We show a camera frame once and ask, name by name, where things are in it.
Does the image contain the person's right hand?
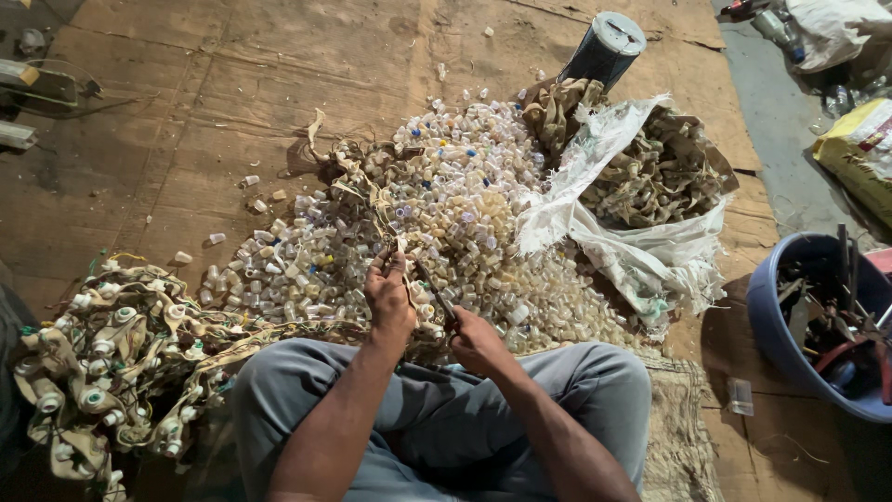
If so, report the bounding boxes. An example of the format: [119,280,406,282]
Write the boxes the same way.
[446,305,514,378]

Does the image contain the person's left hand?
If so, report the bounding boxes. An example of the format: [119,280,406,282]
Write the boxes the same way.
[363,249,418,343]

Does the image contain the dark metal cutter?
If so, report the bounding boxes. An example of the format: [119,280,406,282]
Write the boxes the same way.
[415,258,459,327]

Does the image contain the tan fabric strip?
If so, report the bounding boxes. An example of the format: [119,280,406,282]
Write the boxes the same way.
[305,107,413,274]

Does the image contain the pile of clear plastic caps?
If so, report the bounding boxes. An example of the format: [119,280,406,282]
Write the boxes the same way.
[198,87,645,357]

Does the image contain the grey trousers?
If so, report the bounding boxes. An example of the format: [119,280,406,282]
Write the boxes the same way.
[233,337,653,502]

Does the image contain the brown cardboard sheet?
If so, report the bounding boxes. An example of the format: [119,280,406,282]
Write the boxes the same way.
[0,0,865,502]

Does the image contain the white woven sack of strips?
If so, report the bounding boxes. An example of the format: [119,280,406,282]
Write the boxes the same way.
[514,78,741,336]

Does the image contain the woven straw mat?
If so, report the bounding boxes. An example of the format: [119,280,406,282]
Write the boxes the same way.
[630,347,726,502]

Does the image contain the tangle of strips with sockets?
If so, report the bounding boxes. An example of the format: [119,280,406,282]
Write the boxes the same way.
[13,251,280,502]

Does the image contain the clear plastic piece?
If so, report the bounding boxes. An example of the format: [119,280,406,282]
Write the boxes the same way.
[727,377,755,418]

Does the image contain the grey cylindrical container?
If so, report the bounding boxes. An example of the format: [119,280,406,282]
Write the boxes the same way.
[557,10,648,93]

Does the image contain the blue basin of tools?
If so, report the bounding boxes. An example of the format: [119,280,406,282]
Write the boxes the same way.
[746,223,892,425]

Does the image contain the metal lamp fixture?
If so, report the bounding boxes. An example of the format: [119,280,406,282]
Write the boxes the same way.
[0,59,104,110]

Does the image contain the yellow printed sack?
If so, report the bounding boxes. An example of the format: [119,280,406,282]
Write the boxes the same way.
[813,98,892,230]

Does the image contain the clear plastic bottle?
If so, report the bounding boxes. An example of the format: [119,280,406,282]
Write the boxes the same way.
[751,9,807,65]

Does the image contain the heap of empty bottles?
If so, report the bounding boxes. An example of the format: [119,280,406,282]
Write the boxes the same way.
[822,73,892,119]

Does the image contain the white plastic bag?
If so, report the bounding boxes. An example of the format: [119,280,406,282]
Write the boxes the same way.
[786,0,892,75]

